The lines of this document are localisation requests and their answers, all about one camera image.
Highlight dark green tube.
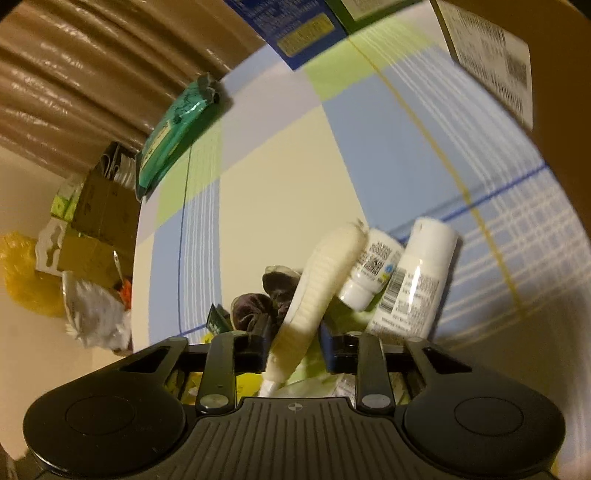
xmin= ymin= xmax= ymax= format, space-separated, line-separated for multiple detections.
xmin=206 ymin=304 xmax=234 ymax=335

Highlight small yellowish cardboard box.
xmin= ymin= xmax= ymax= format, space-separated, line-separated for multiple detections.
xmin=58 ymin=235 xmax=134 ymax=289

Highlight yellow plastic bag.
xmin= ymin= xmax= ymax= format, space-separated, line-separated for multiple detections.
xmin=0 ymin=233 xmax=65 ymax=317

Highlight white hang-tab card insert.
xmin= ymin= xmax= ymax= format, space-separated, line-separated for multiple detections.
xmin=36 ymin=217 xmax=70 ymax=275

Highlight cream squeeze tube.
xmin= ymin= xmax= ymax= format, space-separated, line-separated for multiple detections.
xmin=257 ymin=220 xmax=370 ymax=398

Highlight green and white small boxes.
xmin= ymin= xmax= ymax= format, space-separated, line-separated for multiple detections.
xmin=50 ymin=178 xmax=84 ymax=222

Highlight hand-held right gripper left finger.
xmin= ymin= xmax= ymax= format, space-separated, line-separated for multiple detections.
xmin=117 ymin=315 xmax=283 ymax=415

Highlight white barcode tube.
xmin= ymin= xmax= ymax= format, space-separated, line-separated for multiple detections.
xmin=366 ymin=217 xmax=459 ymax=344

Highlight beige curtain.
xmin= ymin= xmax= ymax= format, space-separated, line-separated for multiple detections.
xmin=0 ymin=0 xmax=269 ymax=178

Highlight green wipes packet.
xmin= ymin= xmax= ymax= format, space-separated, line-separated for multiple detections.
xmin=135 ymin=74 xmax=221 ymax=200

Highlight small white pill bottle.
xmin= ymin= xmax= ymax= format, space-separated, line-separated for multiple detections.
xmin=336 ymin=228 xmax=407 ymax=311

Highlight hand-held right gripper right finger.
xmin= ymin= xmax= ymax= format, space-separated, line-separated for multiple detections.
xmin=318 ymin=320 xmax=474 ymax=415

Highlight brown cardboard box white inside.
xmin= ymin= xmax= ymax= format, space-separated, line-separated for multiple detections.
xmin=430 ymin=0 xmax=591 ymax=259

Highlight green carton box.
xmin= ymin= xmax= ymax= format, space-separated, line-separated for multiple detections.
xmin=325 ymin=0 xmax=423 ymax=34

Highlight blue milk carton box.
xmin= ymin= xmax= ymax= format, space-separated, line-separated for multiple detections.
xmin=226 ymin=0 xmax=347 ymax=71

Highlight striped paper bags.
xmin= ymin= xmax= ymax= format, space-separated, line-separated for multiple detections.
xmin=99 ymin=143 xmax=139 ymax=190

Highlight white plastic bag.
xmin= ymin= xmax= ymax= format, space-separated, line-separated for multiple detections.
xmin=62 ymin=272 xmax=132 ymax=352

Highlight dark brown velvet scrunchie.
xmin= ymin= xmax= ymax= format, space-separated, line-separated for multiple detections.
xmin=231 ymin=265 xmax=301 ymax=333

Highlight large brown cardboard box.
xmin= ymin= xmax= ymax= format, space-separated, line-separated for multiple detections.
xmin=71 ymin=168 xmax=139 ymax=252

